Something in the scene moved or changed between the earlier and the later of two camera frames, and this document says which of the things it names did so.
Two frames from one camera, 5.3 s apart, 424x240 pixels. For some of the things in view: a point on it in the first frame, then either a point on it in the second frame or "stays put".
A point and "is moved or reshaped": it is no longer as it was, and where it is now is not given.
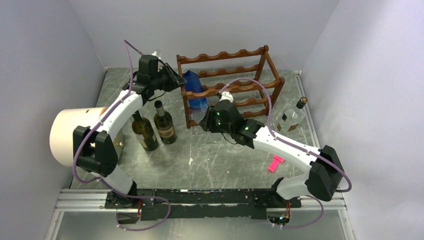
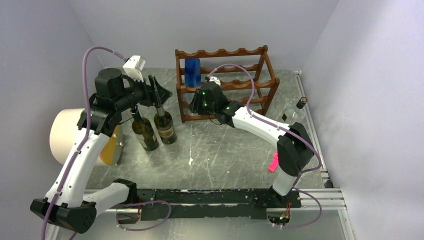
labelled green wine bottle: x=164 y=123 stays put
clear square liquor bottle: x=291 y=118 stays put
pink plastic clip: x=275 y=162 stays put
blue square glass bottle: x=198 y=106 is moved or reshaped
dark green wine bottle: x=144 y=130 stays put
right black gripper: x=207 y=123 to x=195 y=105
